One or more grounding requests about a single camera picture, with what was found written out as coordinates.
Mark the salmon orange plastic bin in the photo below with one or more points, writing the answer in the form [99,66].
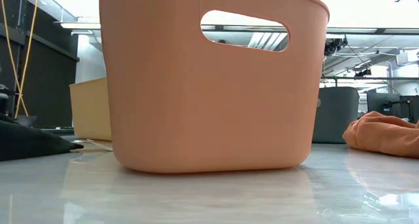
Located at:
[209,103]

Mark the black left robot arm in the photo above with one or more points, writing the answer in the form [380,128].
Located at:
[3,103]

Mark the yellow plastic bin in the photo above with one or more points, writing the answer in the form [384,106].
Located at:
[91,109]

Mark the blue plastic bin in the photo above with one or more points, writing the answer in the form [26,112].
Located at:
[337,116]

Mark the black ceiling-mounted device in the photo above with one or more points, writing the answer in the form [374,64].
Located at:
[334,46]

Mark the orange cloth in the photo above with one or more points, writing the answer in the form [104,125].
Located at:
[383,135]

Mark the black background equipment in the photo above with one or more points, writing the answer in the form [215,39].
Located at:
[393,106]

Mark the black cloth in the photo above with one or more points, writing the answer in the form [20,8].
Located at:
[29,142]

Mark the black aluminium table frame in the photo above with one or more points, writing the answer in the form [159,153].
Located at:
[59,131]

